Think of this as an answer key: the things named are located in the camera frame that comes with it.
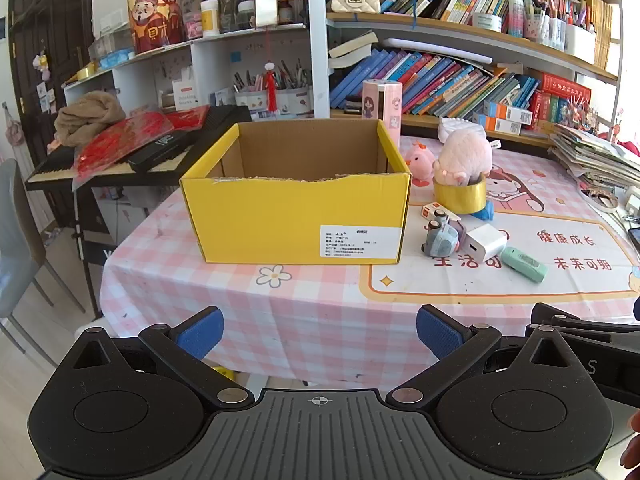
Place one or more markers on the white charger plug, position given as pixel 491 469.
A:
pixel 485 245

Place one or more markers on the red boxed book set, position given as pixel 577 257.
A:
pixel 560 92

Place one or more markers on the orange white carton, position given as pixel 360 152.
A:
pixel 492 126
pixel 507 112

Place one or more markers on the red tassel ornament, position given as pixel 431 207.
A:
pixel 270 85

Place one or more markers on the pink pen cup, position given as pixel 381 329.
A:
pixel 535 27

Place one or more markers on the small white red box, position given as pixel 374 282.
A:
pixel 432 210

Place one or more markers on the yellow cardboard box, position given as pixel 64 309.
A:
pixel 260 220

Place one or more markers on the black keyboard stand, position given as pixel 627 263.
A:
pixel 90 260

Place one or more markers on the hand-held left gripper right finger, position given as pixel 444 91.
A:
pixel 437 332

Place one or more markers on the white storage container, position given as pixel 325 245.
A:
pixel 580 42

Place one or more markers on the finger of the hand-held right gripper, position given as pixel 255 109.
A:
pixel 600 330

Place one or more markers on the grey chair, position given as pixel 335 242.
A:
pixel 15 260

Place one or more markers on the white paper roll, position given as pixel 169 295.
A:
pixel 435 49

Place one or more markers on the person's right hand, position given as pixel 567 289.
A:
pixel 634 442

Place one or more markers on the brown crumpled cloth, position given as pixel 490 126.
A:
pixel 85 115

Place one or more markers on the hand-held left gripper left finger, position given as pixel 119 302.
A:
pixel 202 332

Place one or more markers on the white pill bottle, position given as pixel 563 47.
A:
pixel 210 20

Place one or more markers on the wooden bookshelf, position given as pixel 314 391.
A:
pixel 450 32

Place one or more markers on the black smartphone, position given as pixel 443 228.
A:
pixel 635 241

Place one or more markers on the white round jar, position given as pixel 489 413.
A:
pixel 487 22

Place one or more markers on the pink pig plush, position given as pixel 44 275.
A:
pixel 465 155

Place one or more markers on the long black box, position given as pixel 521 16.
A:
pixel 157 150

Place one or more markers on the pink chick plush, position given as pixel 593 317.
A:
pixel 419 162

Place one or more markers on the stack of papers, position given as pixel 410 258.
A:
pixel 590 155

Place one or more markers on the white shelf unit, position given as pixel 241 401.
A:
pixel 210 60

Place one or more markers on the white quilted purse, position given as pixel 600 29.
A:
pixel 452 127

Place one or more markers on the thick pale-paged book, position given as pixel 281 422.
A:
pixel 347 60
pixel 352 45

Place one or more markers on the red fortune god container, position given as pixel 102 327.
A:
pixel 150 25

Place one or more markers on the white card box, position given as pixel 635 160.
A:
pixel 185 92

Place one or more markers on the grey blue toy truck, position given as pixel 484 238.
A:
pixel 442 240

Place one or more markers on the dark wooden door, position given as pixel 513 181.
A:
pixel 50 35

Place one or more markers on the pastel bottle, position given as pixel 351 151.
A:
pixel 515 12

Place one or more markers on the blue plastic packet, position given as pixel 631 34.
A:
pixel 484 212

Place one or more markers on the pink cylindrical humidifier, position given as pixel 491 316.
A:
pixel 382 105

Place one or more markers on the white pen holder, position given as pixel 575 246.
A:
pixel 292 102
pixel 250 105

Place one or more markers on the black electric keyboard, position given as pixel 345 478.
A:
pixel 220 120

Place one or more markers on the pink checked cartoon tablecloth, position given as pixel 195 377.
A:
pixel 300 320

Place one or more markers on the yellow tape roll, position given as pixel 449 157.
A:
pixel 457 199

